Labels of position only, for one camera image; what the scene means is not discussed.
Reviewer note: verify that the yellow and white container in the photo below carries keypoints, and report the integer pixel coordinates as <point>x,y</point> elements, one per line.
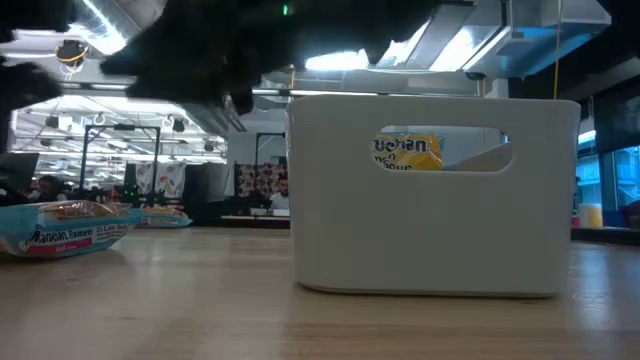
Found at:
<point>592,217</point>

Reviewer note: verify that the black aluminium table frame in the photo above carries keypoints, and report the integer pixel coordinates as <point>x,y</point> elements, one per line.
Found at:
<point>605,236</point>

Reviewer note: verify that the patterned cloth panel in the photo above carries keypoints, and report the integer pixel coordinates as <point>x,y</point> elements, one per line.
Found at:
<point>260,177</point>
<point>167,177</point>

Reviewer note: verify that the clear plastic tray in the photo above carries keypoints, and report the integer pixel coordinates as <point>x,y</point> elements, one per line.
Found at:
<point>425,235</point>

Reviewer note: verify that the black ceiling-mounted device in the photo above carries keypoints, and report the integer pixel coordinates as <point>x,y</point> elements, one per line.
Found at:
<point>71,51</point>

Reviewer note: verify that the dark partition panel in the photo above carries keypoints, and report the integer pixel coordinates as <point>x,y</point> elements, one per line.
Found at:
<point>210,190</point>

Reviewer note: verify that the long ceiling light strip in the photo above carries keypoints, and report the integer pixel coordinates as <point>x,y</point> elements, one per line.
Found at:
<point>325,92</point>

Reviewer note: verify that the Maruchan beef ramen pack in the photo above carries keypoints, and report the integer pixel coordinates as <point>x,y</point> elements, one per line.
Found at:
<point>407,155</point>
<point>65,235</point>
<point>165,218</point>

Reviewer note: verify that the black monitor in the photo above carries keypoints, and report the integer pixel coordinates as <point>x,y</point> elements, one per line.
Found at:
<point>17,167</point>

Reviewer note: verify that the background robot arms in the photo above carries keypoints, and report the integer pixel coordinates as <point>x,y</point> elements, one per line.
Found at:
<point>131,192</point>

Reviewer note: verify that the black metal stand frame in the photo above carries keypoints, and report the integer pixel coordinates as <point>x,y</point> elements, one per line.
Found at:
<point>122,127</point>

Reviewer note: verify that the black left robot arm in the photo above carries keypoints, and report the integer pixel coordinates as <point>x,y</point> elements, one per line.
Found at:
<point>165,60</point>

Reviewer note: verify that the person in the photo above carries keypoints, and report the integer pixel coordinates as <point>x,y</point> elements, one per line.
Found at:
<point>282,197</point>
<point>50,189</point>

